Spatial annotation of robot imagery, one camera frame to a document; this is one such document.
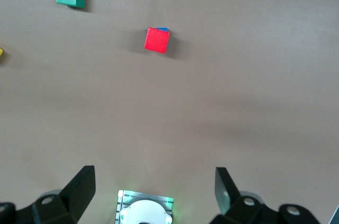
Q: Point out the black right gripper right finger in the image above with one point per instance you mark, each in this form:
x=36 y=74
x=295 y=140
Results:
x=246 y=210

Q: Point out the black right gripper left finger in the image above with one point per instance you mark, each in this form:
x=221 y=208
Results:
x=66 y=202

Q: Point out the red wooden block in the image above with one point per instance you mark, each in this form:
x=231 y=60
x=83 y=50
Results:
x=156 y=40

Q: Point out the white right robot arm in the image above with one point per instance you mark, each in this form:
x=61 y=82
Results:
x=145 y=210

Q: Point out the yellow wooden block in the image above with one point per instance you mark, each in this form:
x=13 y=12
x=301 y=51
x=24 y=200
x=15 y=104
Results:
x=1 y=53

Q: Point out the blue wooden block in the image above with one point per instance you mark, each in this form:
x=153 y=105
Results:
x=162 y=29

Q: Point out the brown paper table cover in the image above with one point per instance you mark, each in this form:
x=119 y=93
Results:
x=212 y=102

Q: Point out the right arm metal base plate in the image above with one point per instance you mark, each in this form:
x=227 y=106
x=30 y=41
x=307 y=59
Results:
x=143 y=195

